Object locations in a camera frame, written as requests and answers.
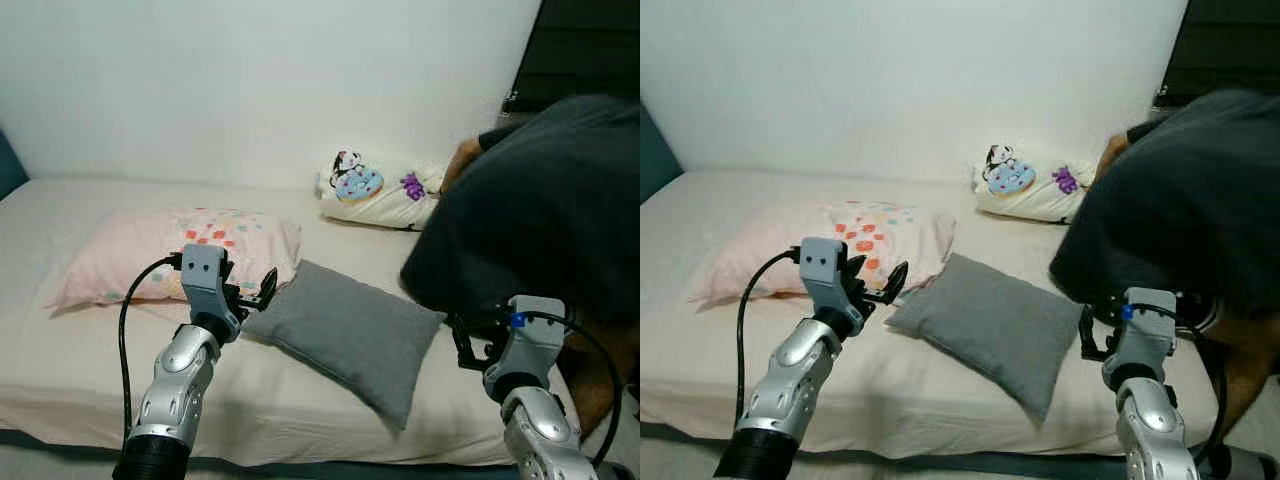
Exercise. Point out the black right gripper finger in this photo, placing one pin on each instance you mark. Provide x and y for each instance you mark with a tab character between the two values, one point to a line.
1088	335
464	345

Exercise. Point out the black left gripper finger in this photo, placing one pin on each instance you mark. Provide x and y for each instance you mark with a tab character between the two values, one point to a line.
230	270
857	270
268	285
895	280

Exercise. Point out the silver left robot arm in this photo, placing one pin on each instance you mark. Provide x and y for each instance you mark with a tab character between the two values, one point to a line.
180	390
800	380

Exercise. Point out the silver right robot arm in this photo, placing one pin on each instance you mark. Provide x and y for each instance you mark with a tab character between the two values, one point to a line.
545	440
1155	430

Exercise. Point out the pink floral pillow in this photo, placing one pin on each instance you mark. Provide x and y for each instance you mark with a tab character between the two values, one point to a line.
130	250
780	245

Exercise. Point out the grey pillow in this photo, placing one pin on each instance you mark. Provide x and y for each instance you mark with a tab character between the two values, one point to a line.
350	335
990	325

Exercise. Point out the folded cartoon print blanket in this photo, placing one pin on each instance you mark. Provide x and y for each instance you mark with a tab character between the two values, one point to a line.
1030	195
380	205

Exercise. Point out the beige sheeted bed mattress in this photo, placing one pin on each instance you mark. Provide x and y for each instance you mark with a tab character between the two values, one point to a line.
740	360
100	370

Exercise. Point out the standing person in dark shirt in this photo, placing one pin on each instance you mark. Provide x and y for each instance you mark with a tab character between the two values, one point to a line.
540	210
1190	200

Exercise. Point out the black window blind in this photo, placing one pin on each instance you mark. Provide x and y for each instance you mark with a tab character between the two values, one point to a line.
1230	40
590	40

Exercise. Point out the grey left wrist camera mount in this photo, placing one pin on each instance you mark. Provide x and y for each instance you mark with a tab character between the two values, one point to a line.
822	265
203	275

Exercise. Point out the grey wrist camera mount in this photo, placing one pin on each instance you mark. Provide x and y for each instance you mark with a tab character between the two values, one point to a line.
530	345
1145	335
203	275
822	265

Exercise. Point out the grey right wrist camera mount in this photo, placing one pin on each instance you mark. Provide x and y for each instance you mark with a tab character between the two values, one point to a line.
1145	335
530	345

